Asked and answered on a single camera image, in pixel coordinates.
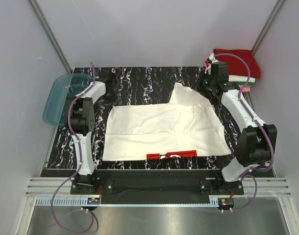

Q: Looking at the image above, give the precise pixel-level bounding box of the dark red folded shirt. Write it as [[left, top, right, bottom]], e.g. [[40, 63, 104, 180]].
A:
[[213, 48, 261, 79]]

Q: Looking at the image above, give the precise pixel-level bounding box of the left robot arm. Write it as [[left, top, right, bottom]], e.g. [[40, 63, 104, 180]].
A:
[[65, 70, 116, 194]]

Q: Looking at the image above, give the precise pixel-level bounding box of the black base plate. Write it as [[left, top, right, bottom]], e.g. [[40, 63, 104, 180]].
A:
[[71, 169, 244, 196]]

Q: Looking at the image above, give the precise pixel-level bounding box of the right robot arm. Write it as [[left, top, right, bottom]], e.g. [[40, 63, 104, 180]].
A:
[[199, 62, 277, 194]]

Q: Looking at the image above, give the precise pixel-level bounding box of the white t-shirt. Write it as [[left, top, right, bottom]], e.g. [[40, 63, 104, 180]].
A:
[[102, 83, 231, 162]]

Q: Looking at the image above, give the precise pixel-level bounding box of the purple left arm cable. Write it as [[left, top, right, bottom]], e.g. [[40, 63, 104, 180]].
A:
[[50, 61, 100, 233]]

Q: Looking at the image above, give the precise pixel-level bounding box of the teal plastic bin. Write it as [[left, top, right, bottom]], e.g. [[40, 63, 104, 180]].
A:
[[43, 73, 93, 126]]

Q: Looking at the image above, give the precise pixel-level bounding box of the green folded shirt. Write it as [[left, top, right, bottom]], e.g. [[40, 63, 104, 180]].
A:
[[237, 82, 254, 86]]

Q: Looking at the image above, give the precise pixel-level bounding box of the pink folded shirt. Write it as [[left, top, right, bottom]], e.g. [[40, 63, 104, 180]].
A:
[[239, 85, 250, 93]]

